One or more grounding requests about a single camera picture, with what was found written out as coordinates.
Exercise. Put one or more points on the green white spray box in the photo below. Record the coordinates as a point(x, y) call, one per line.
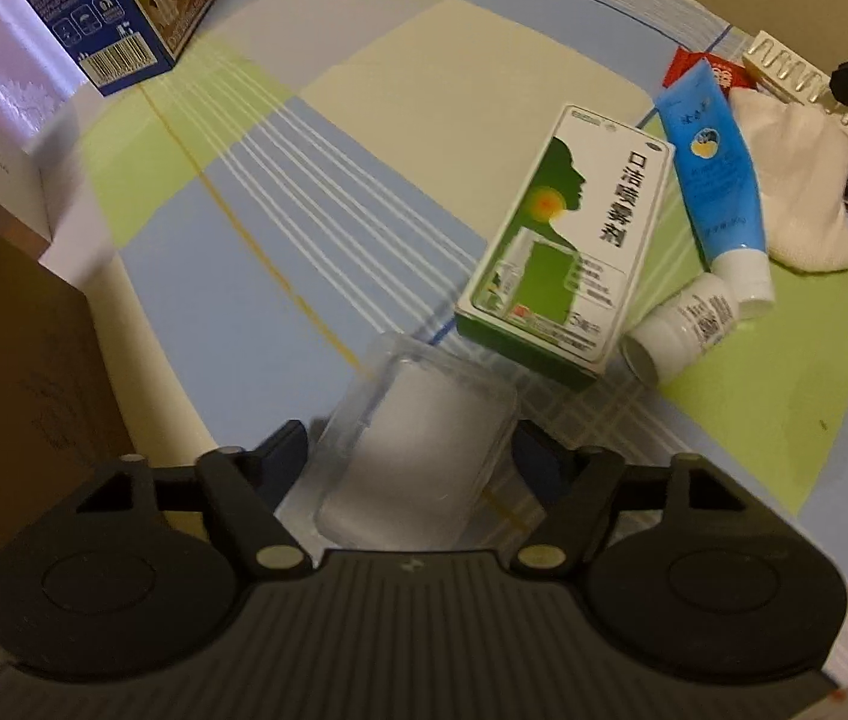
point(553, 288)

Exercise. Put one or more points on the brown cardboard storage box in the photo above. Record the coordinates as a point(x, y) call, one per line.
point(59, 418)

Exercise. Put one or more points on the white pill bottle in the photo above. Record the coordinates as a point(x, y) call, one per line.
point(678, 332)

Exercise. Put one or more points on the clear plastic case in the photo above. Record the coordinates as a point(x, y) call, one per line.
point(409, 449)

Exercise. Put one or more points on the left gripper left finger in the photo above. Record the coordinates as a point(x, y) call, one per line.
point(243, 488)

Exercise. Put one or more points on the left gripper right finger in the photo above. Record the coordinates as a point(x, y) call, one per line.
point(575, 489)

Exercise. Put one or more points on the blue hand cream tube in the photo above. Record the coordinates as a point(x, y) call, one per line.
point(719, 187)

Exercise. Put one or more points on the checkered tablecloth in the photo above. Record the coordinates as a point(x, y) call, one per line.
point(315, 172)

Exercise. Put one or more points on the white pill blister pack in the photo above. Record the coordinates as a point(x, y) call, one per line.
point(782, 72)

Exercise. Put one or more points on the white cloth pouch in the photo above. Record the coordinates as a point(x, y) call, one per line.
point(800, 158)

